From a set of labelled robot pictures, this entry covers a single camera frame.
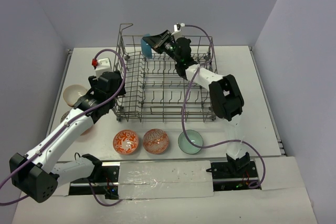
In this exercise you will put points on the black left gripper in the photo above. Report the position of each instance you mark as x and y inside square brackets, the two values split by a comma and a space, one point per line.
[92, 81]

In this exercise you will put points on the black mounting rail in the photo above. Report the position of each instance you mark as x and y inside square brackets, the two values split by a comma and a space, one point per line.
[223, 180]

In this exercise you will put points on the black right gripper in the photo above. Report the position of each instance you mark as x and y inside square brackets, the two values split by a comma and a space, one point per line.
[158, 42]

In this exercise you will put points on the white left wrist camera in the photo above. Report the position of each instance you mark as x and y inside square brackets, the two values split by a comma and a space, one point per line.
[101, 66]

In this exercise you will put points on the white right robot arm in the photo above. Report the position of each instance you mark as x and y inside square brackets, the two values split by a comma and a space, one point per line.
[226, 98]

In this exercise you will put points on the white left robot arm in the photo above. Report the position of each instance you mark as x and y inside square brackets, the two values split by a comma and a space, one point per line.
[38, 173]

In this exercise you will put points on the pale green bowl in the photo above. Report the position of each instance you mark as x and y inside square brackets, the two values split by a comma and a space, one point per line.
[189, 147]

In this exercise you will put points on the white taped sheet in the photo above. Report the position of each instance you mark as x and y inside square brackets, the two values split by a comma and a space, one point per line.
[160, 180]

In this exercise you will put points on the grey wire dish rack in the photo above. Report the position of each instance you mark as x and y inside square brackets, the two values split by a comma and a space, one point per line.
[154, 91]

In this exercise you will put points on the white bowl orange rim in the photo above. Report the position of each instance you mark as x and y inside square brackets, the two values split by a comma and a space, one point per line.
[72, 93]

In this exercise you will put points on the orange geometric pattern bowl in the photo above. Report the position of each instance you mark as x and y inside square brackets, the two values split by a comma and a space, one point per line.
[155, 141]

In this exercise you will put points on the orange floral pattern bowl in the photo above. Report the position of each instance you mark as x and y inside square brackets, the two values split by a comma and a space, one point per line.
[126, 142]

